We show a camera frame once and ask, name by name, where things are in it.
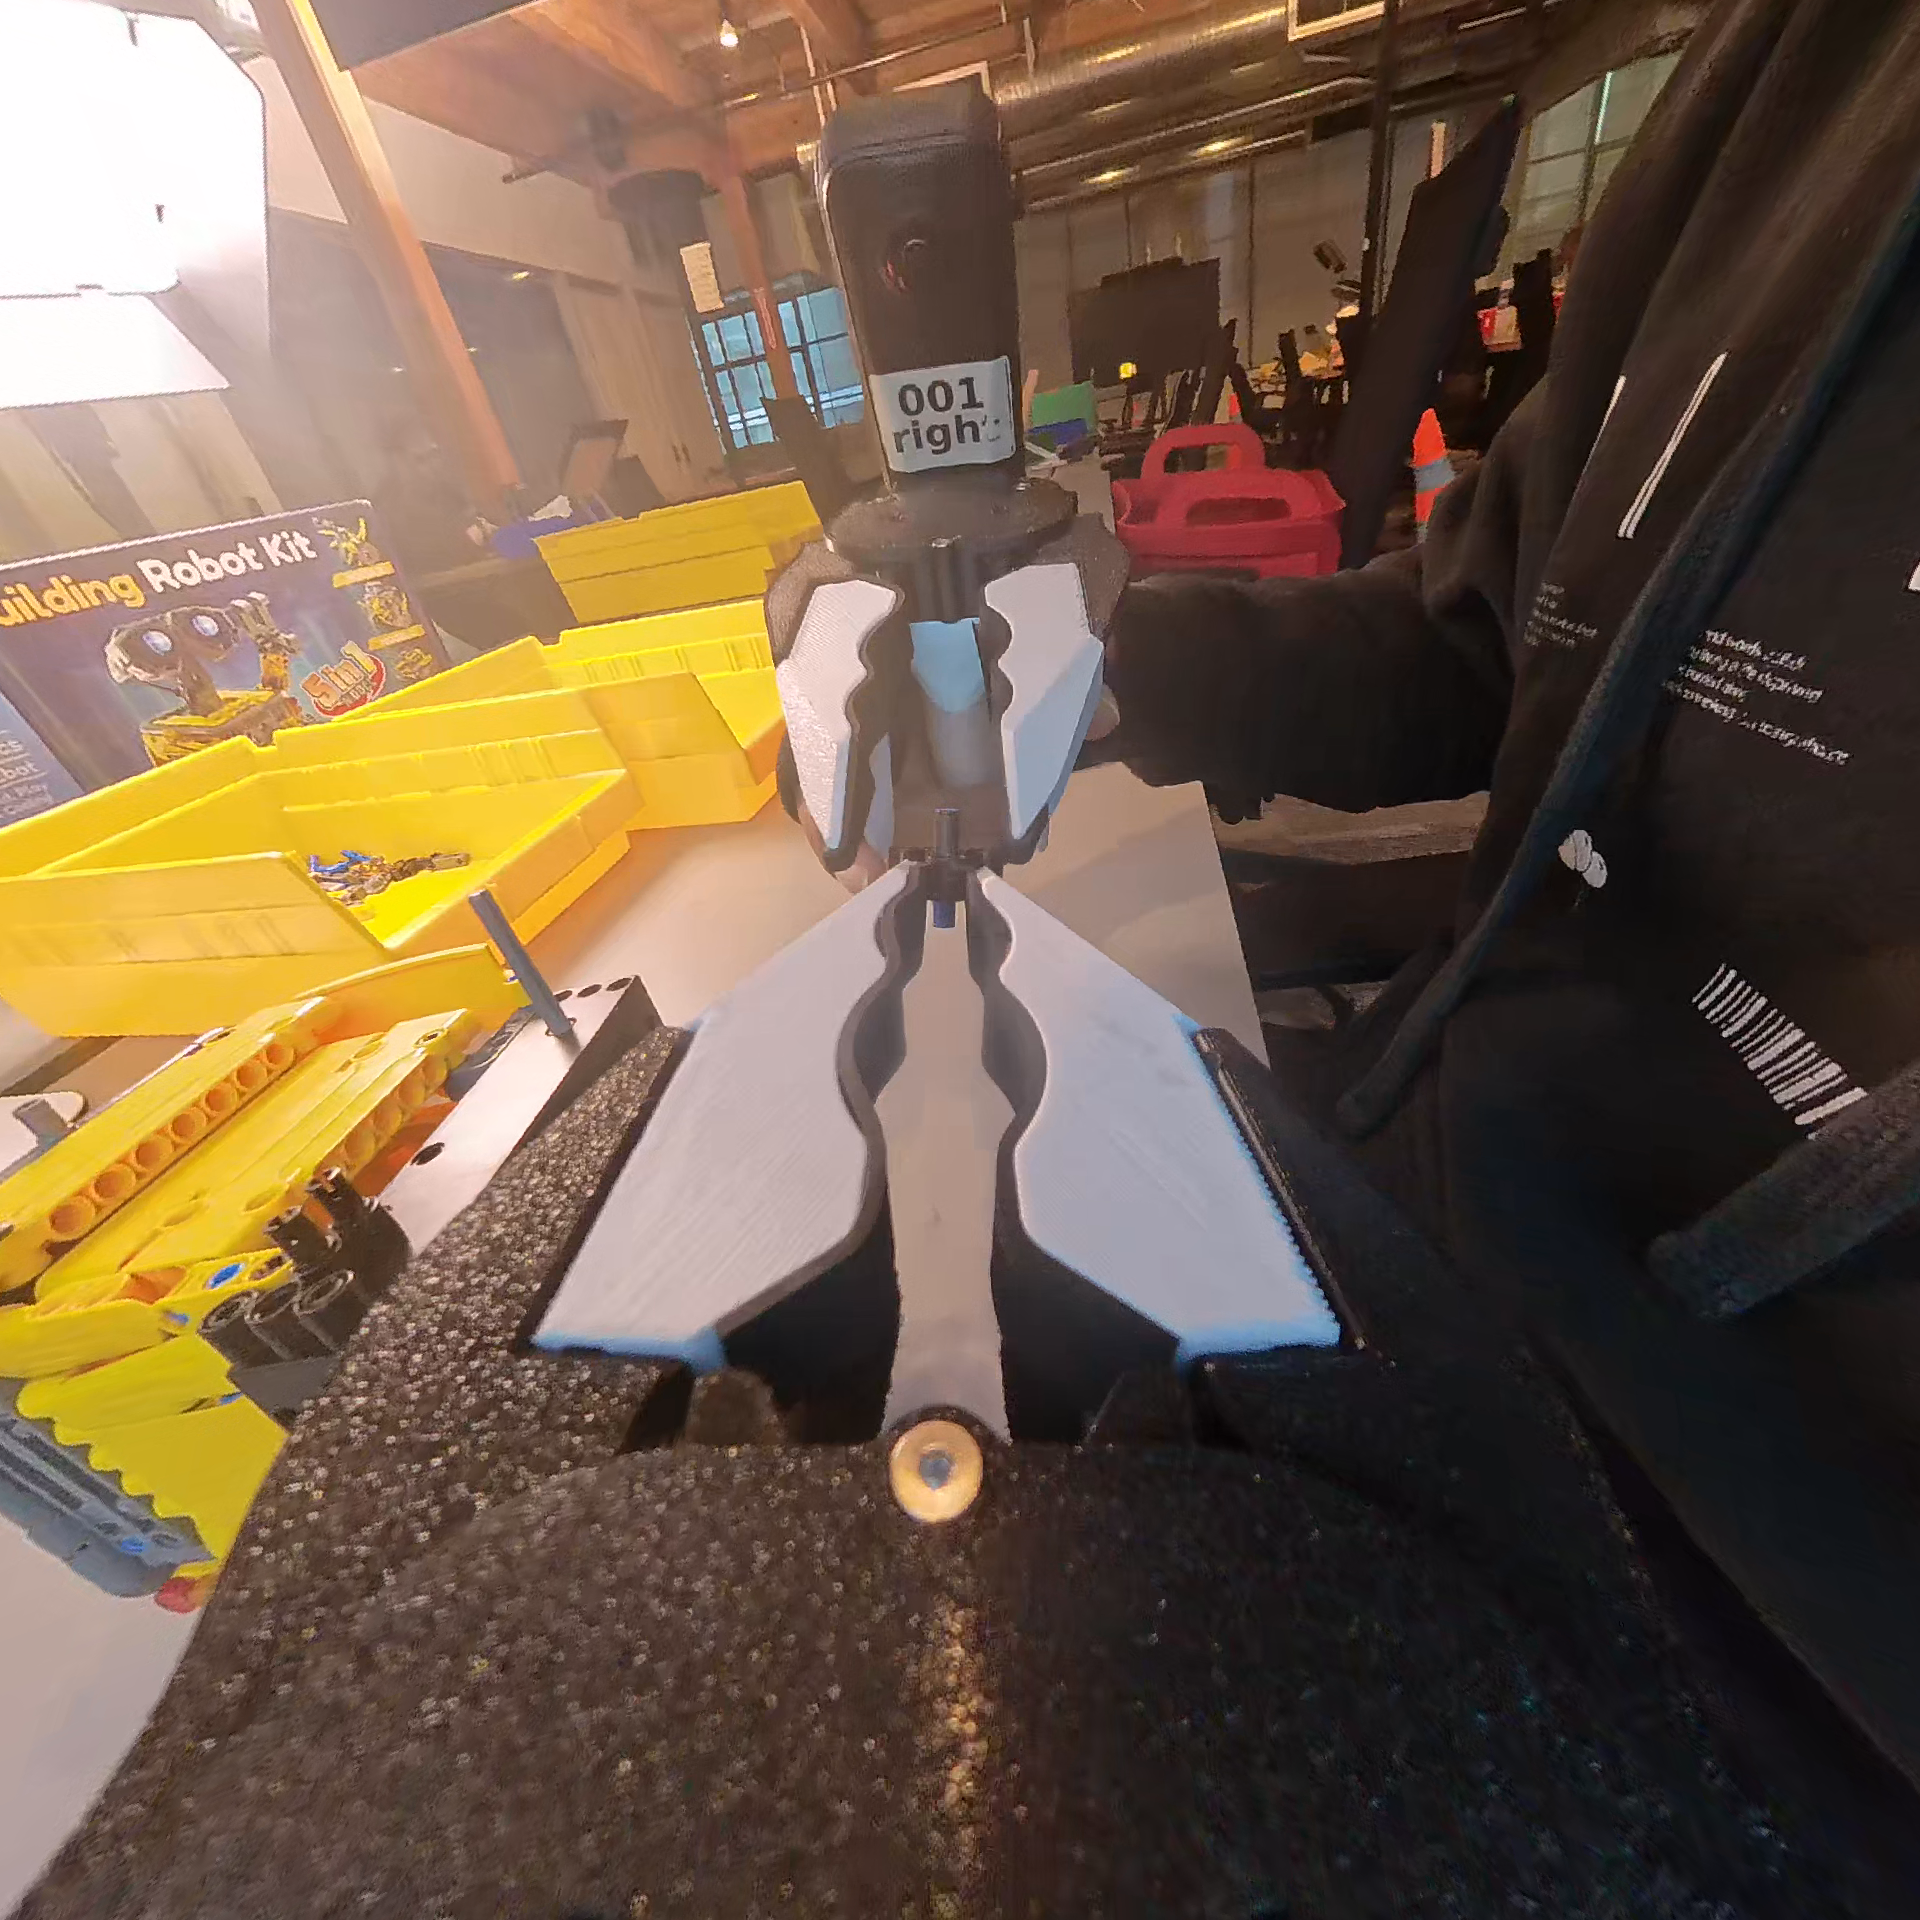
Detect person's right forearm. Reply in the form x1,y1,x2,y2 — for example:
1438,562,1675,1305
1094,556,1531,828

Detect loose metal parts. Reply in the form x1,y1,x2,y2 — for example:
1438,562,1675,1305
301,849,476,907

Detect red plastic canister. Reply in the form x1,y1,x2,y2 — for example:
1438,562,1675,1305
1117,457,1346,582
1141,420,1274,482

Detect yellow plastic bin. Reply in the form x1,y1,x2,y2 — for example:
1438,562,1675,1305
362,602,789,836
0,737,637,1041
534,480,827,625

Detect blue printed cardboard box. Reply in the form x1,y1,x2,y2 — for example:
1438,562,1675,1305
0,503,457,828

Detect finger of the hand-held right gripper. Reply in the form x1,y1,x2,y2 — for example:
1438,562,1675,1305
774,577,921,878
979,556,1107,860

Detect person in black hoodie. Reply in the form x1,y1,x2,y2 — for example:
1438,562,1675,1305
1321,0,1920,1920

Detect grey metal axle rod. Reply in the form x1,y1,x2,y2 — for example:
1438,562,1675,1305
466,892,579,1051

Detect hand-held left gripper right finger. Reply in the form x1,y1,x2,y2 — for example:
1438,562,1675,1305
961,874,1346,1367

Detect grey desk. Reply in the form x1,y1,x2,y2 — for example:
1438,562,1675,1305
0,767,1261,1920

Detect yellow toy block robot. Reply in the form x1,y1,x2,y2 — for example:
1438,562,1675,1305
0,977,662,1607

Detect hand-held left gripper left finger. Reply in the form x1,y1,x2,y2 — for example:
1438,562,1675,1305
534,880,923,1369

